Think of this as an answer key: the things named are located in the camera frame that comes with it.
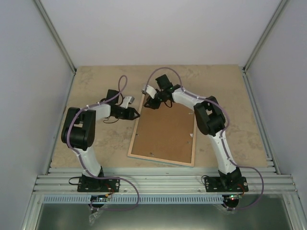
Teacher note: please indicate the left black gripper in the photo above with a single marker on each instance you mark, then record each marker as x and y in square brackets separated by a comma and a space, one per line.
[130, 114]

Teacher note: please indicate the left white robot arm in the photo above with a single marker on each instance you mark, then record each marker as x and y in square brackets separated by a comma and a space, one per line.
[78, 133]

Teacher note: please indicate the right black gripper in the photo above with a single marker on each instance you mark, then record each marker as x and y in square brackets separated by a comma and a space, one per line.
[154, 105]

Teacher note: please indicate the left circuit board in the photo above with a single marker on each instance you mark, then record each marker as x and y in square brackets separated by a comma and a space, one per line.
[100, 198]

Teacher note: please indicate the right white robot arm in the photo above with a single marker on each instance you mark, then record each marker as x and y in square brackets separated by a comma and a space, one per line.
[210, 121]

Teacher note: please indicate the aluminium corner post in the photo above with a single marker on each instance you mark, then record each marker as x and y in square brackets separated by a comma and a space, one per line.
[264, 36]
[42, 10]

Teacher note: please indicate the circuit board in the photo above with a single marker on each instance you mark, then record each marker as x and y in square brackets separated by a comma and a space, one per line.
[100, 198]
[234, 197]

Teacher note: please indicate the wooden teal picture frame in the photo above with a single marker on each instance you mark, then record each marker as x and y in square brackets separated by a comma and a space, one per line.
[134, 143]

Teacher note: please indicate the right aluminium corner post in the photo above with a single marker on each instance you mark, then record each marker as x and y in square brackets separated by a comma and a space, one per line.
[264, 36]

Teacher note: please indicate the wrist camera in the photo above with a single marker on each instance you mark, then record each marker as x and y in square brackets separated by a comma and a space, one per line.
[127, 101]
[149, 90]

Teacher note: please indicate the right circuit board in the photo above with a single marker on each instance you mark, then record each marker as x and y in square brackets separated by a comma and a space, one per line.
[234, 197]

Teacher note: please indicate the grey slotted cable duct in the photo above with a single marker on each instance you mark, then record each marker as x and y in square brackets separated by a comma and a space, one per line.
[133, 199]

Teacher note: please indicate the brown cardboard backing board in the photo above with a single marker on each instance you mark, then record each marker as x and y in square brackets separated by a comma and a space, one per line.
[165, 134]

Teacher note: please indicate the left aluminium corner post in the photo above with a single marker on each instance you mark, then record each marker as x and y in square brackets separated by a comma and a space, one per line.
[42, 10]

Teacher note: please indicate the aluminium rail beam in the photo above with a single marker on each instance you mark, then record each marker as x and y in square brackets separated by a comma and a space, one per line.
[159, 180]

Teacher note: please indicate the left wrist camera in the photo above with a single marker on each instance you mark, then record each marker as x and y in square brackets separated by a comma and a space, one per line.
[127, 101]

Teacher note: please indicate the clear plastic bag scrap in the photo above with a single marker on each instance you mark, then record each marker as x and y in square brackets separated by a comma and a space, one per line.
[94, 216]

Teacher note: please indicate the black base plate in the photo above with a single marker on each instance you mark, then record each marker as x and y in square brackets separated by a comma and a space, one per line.
[89, 184]
[215, 184]

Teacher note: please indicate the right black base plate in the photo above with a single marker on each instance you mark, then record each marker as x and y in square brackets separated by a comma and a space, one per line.
[215, 184]

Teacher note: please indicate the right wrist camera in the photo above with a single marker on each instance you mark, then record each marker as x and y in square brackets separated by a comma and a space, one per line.
[149, 90]

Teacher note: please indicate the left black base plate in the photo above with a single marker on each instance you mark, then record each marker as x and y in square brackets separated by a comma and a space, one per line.
[89, 184]

